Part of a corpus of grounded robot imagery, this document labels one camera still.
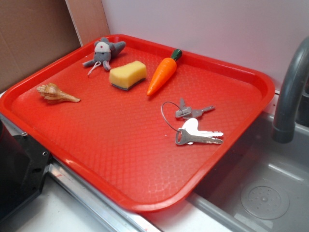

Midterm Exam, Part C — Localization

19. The gray plush mouse toy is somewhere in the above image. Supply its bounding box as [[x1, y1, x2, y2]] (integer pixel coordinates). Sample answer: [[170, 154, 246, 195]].
[[83, 37, 126, 76]]

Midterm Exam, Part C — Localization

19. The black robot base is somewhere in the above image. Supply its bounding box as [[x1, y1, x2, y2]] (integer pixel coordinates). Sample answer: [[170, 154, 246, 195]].
[[0, 122, 51, 222]]

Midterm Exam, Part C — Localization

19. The red plastic tray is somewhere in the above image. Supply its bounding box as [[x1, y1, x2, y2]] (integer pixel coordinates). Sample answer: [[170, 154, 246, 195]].
[[0, 35, 275, 212]]

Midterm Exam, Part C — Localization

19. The small gray key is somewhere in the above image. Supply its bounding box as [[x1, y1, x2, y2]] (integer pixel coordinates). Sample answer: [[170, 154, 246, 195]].
[[175, 98, 192, 118]]

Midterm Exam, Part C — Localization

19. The large silver key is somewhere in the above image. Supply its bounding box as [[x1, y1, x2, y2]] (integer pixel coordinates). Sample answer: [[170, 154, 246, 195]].
[[175, 129, 223, 145]]

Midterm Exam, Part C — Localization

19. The white-headed silver key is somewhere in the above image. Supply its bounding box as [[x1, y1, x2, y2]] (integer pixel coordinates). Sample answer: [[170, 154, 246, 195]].
[[180, 118, 224, 145]]

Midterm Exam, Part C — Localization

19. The small silver key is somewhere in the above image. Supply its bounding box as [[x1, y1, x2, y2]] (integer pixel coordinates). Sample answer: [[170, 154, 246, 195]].
[[183, 105, 215, 120]]

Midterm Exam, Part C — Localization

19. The orange toy carrot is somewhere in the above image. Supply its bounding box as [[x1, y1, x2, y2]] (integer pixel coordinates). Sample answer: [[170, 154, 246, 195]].
[[146, 49, 183, 96]]

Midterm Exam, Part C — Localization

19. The yellow sponge with gray pad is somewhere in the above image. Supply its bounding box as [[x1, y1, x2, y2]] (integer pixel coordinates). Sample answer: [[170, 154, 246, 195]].
[[109, 61, 147, 91]]

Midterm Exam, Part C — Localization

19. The brown spiral seashell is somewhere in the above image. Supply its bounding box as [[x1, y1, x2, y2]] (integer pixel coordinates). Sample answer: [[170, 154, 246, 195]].
[[36, 83, 80, 103]]

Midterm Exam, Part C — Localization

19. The gray plastic sink basin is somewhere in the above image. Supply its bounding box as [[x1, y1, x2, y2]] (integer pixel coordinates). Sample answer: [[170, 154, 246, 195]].
[[189, 113, 309, 232]]

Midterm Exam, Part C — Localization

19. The gray sink faucet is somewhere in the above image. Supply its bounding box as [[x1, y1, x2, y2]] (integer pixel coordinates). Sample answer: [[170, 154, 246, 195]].
[[271, 37, 309, 144]]

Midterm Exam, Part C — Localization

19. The brown cardboard panel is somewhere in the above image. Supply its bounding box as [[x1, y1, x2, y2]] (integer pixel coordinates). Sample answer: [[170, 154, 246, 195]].
[[0, 0, 110, 92]]

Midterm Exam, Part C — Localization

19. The wire key ring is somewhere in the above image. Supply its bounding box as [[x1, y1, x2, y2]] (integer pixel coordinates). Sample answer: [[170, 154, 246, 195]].
[[161, 101, 186, 133]]

